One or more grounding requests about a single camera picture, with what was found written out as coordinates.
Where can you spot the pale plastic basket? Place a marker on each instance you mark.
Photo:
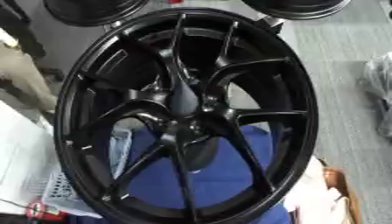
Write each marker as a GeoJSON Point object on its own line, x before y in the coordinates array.
{"type": "Point", "coordinates": [64, 192]}

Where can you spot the white cloth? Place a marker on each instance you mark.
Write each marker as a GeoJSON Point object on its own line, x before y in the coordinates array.
{"type": "Point", "coordinates": [311, 198]}

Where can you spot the black round wheel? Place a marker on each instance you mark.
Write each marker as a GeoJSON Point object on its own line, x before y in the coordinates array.
{"type": "Point", "coordinates": [301, 8]}
{"type": "Point", "coordinates": [92, 11]}

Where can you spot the black spoked wheel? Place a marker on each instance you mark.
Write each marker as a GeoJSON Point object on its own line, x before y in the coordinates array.
{"type": "Point", "coordinates": [176, 87]}

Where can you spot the red and white object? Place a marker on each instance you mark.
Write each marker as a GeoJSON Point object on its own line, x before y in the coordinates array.
{"type": "Point", "coordinates": [43, 210]}

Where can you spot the clear plastic bag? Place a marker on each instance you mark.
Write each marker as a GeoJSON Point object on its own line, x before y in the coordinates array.
{"type": "Point", "coordinates": [380, 84]}

